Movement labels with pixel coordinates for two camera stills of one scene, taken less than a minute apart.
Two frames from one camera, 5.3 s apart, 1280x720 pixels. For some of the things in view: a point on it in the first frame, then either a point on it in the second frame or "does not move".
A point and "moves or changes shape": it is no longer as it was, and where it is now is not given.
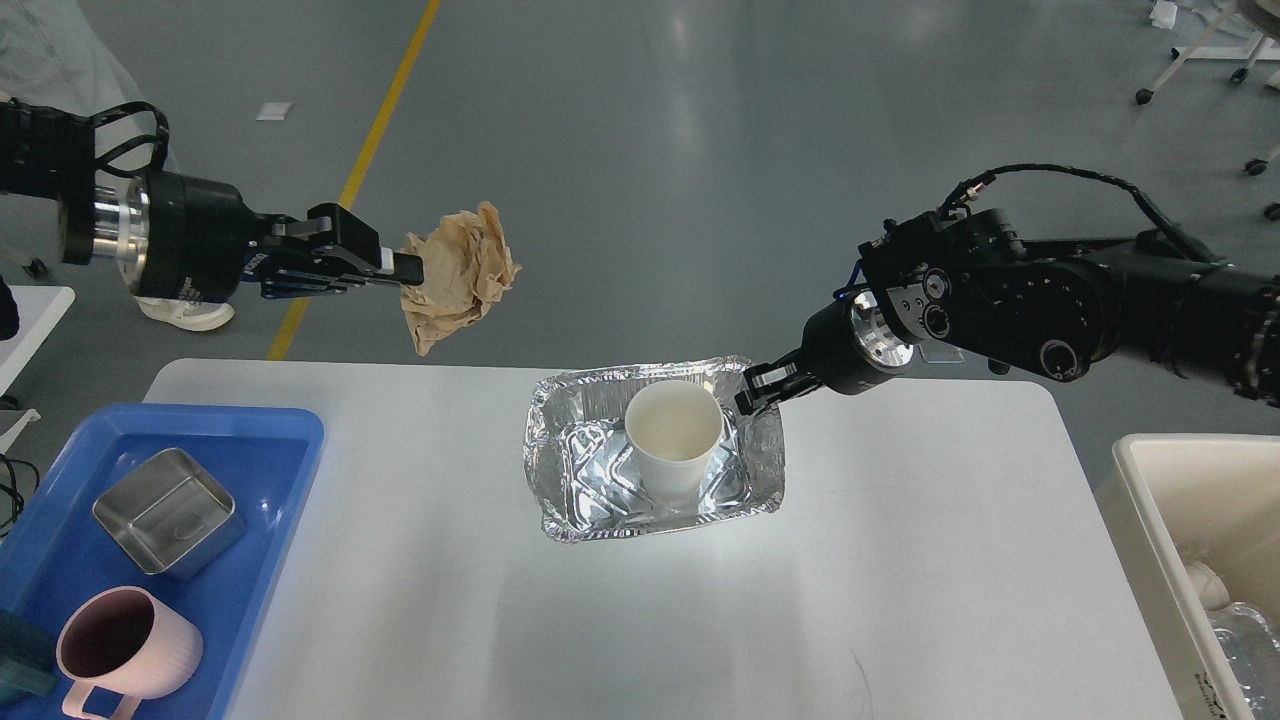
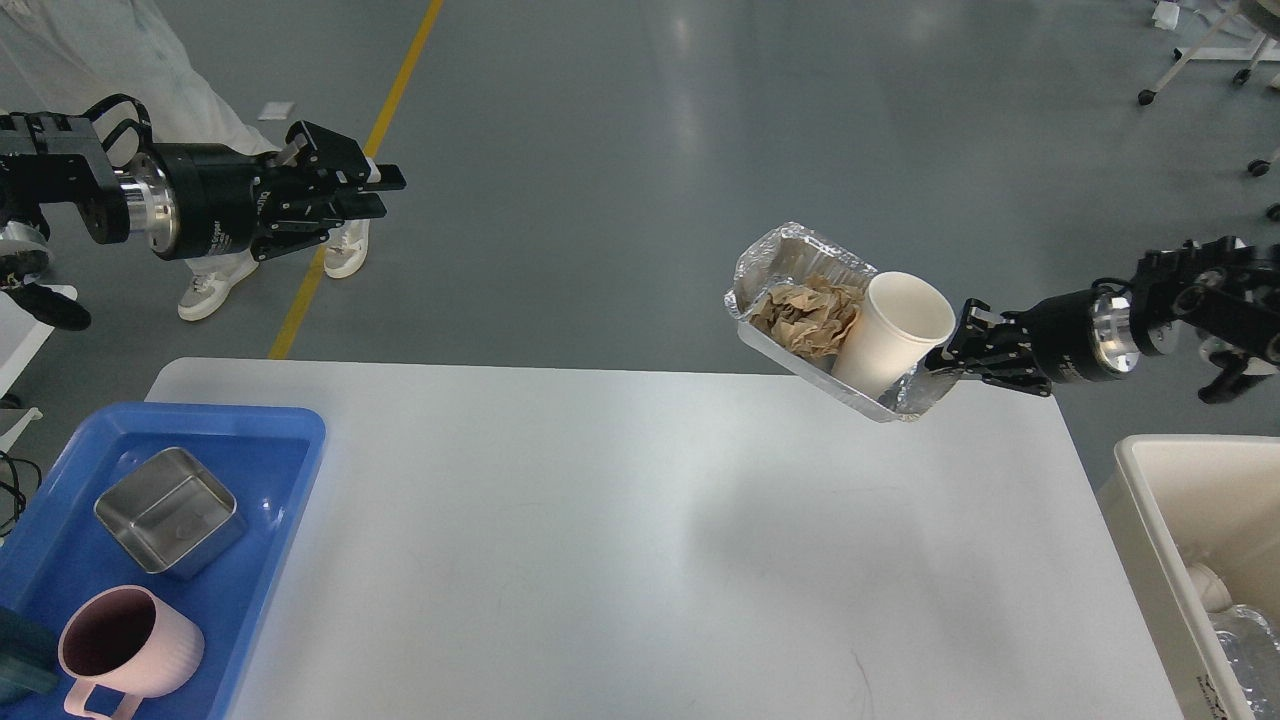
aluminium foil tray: (583, 475) → (786, 254)
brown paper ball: (466, 264) → (815, 316)
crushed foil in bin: (1254, 651) does not move
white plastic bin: (1176, 499) does not move
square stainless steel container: (171, 514) does not move
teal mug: (28, 660) does not move
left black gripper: (185, 238) → (199, 200)
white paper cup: (675, 425) moves or changes shape
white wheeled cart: (1247, 30) does not move
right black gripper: (850, 343) → (1083, 336)
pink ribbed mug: (130, 643) does not move
